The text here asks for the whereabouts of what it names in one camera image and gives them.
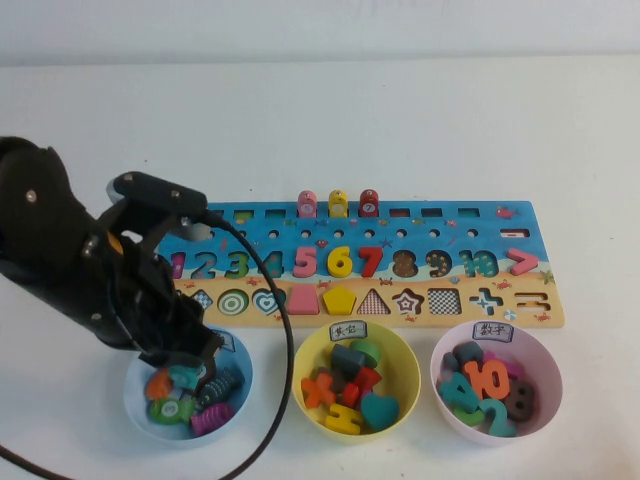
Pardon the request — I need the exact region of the yellow equals sign piece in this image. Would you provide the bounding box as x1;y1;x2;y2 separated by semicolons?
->
324;403;363;434

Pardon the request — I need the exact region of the pink number five piece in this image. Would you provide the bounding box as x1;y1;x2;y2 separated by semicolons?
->
292;245;319;280

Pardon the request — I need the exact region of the yellow number six piece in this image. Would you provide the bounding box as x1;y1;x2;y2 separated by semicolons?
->
326;245;355;278

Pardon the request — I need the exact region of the orange number ten piece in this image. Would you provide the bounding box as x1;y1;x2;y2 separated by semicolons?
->
461;356;512;402

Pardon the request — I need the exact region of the small red block piece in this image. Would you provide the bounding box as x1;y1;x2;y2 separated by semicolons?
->
340;381;363;409

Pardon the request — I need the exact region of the red fish peg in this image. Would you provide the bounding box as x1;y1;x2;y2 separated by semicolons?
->
358;188;380;219

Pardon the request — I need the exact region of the dark blue wooden fish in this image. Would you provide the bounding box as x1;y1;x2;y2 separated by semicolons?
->
196;366;244;409

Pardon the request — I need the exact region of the teal number four piece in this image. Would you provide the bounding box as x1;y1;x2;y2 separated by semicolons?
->
436;371;484;416

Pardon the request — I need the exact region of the pink fish peg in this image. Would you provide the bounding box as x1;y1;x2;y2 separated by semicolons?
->
297;189;319;219

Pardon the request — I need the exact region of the green wooden fish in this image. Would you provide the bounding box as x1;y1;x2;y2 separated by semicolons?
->
148;396;196;427

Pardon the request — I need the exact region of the orange plus sign piece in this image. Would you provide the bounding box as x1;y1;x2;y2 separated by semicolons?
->
300;374;338;409

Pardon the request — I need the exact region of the green round disc piece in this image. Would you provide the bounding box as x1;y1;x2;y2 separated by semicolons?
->
348;338;384;369

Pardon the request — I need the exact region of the red number seven piece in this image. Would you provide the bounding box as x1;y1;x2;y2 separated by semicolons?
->
356;245;385;278

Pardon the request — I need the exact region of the black camera cable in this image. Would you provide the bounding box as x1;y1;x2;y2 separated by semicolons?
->
0;212;295;480

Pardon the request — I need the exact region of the green number piece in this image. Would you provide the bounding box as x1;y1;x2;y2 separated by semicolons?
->
453;404;482;427

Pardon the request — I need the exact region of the red angular shape piece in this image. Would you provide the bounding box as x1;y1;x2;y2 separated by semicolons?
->
351;366;384;397

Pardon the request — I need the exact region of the dark teal block piece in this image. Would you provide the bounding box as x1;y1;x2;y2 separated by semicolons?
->
329;343;369;377

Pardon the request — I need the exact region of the magenta number piece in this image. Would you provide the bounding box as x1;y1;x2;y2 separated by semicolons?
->
481;350;524;382

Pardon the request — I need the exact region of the teal wooden fish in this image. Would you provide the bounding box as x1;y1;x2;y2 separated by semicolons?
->
167;365;206;393

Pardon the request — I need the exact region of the dark purple number eight piece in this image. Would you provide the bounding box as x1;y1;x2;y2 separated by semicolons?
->
501;380;537;423

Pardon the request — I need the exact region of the yellow plastic bowl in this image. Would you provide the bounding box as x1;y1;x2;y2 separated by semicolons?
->
292;321;422;449

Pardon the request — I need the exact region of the purple wooden fish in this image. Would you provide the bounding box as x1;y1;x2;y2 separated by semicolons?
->
190;401;236;438

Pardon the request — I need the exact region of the yellow pentagon piece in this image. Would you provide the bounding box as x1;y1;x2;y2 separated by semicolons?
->
321;286;358;316

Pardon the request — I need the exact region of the teal heart piece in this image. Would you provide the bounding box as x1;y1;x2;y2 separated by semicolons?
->
359;391;402;433

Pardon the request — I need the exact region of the pink trapezoid piece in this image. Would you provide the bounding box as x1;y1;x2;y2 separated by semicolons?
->
286;286;322;317

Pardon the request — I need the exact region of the handwritten label on pink bowl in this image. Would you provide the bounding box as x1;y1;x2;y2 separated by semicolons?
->
473;321;515;344

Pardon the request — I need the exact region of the light blue plastic bowl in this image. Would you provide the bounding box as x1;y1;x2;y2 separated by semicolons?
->
122;324;255;442

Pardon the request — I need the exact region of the teal number two piece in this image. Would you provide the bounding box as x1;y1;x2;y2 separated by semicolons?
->
471;396;518;438

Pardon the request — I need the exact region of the pink greater-than sign piece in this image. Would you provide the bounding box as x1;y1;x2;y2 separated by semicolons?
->
505;247;539;276

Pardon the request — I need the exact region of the dark grey number piece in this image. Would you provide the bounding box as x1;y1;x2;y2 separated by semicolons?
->
441;341;484;384

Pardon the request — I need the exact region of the yellow fish peg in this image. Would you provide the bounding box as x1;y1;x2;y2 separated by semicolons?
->
327;188;350;219

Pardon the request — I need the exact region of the ocean print wooden puzzle board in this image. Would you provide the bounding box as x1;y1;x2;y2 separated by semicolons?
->
157;200;566;330

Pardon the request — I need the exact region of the dark brown shape piece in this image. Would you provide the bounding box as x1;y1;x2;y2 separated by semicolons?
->
314;367;352;394

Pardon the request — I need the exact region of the handwritten label on yellow bowl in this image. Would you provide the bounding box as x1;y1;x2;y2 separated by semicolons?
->
327;321;369;343

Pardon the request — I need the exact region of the orange wooden fish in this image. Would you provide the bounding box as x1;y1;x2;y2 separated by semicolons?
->
145;369;174;402

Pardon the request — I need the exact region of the pink plastic bowl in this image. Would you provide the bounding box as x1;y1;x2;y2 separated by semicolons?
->
429;321;564;447

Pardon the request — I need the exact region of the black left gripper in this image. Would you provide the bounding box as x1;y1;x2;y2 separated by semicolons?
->
98;233;225;397

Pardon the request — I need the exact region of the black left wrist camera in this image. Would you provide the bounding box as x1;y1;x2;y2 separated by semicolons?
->
104;171;212;242

